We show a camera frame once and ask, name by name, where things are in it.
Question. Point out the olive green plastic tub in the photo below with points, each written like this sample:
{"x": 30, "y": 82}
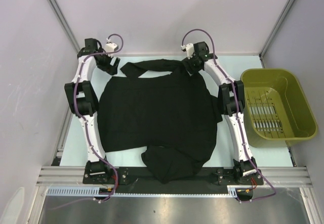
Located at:
{"x": 277, "y": 113}

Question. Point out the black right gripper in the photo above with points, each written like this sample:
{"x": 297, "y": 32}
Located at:
{"x": 188, "y": 63}

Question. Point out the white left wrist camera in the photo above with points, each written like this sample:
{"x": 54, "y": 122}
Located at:
{"x": 110, "y": 47}

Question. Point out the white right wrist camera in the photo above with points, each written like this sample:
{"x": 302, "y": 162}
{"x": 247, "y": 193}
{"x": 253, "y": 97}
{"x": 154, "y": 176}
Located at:
{"x": 189, "y": 49}

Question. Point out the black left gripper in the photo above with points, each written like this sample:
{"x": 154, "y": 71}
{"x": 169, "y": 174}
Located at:
{"x": 111, "y": 70}

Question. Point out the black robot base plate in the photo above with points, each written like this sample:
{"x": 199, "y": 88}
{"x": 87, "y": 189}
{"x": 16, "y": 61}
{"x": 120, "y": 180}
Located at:
{"x": 209, "y": 181}

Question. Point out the black long sleeve shirt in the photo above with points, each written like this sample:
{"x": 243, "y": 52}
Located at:
{"x": 158, "y": 105}

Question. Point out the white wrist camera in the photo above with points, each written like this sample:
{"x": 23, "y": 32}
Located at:
{"x": 110, "y": 47}
{"x": 189, "y": 49}

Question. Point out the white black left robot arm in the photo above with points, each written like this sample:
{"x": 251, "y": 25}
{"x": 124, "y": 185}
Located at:
{"x": 84, "y": 104}

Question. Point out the aluminium frame rail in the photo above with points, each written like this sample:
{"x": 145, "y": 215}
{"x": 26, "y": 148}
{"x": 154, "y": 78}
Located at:
{"x": 285, "y": 177}

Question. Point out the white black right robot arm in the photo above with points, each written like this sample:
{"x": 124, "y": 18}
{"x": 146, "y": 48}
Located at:
{"x": 231, "y": 104}

